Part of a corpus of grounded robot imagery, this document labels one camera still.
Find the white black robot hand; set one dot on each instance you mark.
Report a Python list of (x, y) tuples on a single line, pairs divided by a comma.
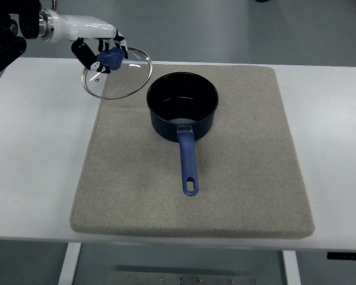
[(98, 45)]

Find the glass lid with blue knob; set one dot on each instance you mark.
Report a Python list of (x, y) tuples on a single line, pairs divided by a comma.
[(132, 75)]

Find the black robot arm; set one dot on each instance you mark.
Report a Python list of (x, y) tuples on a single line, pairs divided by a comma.
[(19, 21)]

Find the dark blue saucepan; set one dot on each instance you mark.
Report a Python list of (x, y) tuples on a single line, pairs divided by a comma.
[(182, 107)]

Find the beige felt mat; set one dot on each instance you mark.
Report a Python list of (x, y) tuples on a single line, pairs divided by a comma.
[(241, 179)]

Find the white left table leg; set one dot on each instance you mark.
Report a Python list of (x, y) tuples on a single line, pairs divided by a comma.
[(69, 265)]

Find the white table leg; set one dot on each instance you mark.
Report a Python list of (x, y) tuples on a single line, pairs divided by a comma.
[(292, 274), (69, 265)]

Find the white right table leg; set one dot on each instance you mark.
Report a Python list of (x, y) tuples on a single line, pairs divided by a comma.
[(292, 274)]

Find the black table control panel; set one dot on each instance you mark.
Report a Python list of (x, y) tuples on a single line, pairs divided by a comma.
[(344, 256)]

